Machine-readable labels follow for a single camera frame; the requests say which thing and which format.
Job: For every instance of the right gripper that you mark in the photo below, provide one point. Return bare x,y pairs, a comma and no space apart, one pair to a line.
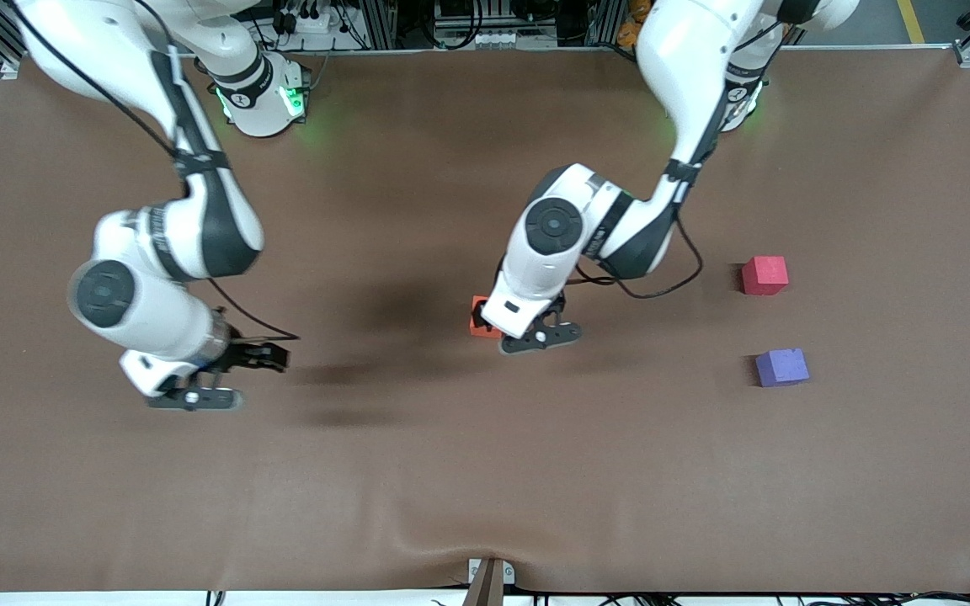
242,354

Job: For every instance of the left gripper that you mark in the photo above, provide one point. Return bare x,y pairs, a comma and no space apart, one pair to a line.
480,319

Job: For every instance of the orange foam block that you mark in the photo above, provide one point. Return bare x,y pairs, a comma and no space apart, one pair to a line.
479,302

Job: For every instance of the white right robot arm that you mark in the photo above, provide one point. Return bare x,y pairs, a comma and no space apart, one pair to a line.
199,227

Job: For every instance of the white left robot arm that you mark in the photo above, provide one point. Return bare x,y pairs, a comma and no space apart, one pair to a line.
687,50

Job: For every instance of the brown table cover mat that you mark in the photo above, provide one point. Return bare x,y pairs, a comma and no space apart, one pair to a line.
485,438

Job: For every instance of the white terminal strip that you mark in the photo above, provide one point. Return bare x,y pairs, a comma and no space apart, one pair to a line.
510,39

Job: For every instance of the red foam block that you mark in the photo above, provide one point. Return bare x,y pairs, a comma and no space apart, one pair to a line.
764,276

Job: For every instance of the purple foam block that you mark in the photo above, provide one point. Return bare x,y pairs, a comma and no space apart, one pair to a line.
781,368

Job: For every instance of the pile of orange packets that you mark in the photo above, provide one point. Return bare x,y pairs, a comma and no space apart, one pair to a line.
630,34

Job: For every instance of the white power strip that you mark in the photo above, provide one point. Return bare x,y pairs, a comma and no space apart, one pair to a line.
317,23

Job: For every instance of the grey metal bracket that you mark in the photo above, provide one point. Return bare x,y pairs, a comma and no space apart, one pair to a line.
492,585

